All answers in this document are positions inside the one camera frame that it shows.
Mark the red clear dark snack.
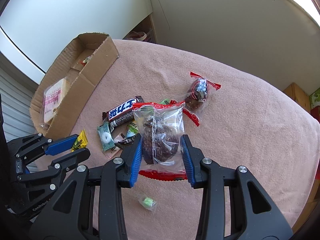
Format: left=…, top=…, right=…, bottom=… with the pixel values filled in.
left=183, top=72, right=221, bottom=127

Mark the yellow candy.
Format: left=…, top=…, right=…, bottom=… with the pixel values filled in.
left=71, top=129, right=88, bottom=152

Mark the pink table cloth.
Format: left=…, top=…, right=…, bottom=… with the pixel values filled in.
left=35, top=38, right=320, bottom=240

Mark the pink small sachet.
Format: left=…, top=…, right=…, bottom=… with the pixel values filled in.
left=105, top=133, right=130, bottom=159

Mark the packaged white bread slice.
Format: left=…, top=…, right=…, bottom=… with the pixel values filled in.
left=40, top=77, right=70, bottom=129

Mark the red jelly cup in box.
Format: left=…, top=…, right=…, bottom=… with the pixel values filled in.
left=79, top=56, right=92, bottom=66

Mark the green cube candy clear wrapper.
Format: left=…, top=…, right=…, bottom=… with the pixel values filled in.
left=138, top=193, right=158, bottom=213

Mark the red clear date snack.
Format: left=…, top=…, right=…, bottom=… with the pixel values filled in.
left=132, top=101, right=187, bottom=181

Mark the brown cardboard box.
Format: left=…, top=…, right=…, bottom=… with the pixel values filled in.
left=29, top=33, right=119, bottom=140

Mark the white basket with red item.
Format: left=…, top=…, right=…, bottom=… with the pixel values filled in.
left=124, top=29, right=156, bottom=43

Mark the teal ring mint candy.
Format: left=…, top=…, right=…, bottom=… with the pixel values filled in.
left=97, top=122, right=114, bottom=152

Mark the jelly cup green label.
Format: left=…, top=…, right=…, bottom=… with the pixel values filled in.
left=126, top=120, right=139, bottom=139

